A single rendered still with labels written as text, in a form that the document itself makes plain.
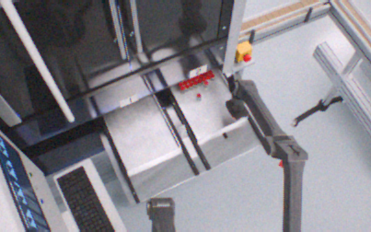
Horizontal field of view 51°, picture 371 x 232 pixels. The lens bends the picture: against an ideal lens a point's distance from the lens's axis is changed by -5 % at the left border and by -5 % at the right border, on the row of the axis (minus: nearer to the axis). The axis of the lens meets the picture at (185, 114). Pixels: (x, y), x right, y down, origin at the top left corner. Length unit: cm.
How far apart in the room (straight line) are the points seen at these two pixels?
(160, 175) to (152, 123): 25
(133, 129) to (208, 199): 97
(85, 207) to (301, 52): 211
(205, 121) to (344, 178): 134
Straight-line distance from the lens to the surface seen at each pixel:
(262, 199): 272
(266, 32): 214
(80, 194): 187
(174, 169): 180
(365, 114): 253
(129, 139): 186
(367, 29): 233
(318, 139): 295
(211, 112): 190
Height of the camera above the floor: 260
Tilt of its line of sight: 65 degrees down
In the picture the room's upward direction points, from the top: 2 degrees clockwise
